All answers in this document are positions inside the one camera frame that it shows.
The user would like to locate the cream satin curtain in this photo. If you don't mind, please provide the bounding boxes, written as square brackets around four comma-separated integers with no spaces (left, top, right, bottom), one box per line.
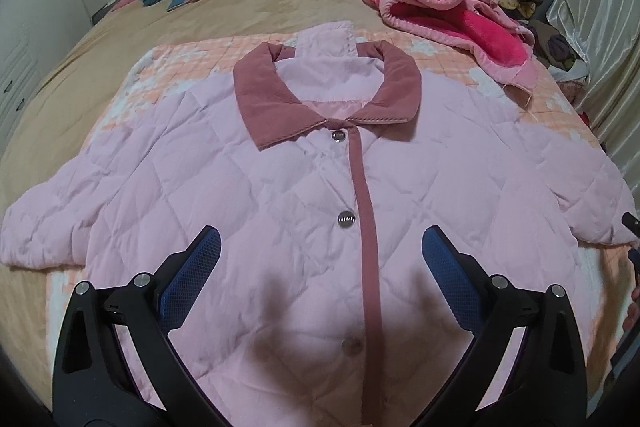
[548,0,639,185]

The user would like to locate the pink quilted jacket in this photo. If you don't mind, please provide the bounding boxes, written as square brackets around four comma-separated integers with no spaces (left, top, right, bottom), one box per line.
[0,19,639,427]

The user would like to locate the white wardrobe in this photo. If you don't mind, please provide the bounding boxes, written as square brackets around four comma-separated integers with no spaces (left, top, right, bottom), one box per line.
[1,0,91,146]

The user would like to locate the tan bed sheet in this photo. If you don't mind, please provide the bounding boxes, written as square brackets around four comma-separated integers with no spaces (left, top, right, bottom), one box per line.
[1,0,408,404]

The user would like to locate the pink fleece blanket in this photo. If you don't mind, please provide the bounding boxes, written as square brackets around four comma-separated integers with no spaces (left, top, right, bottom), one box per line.
[362,0,538,96]

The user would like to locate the orange checked blanket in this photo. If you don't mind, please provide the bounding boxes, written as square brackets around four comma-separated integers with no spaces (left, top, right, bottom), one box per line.
[44,28,637,427]

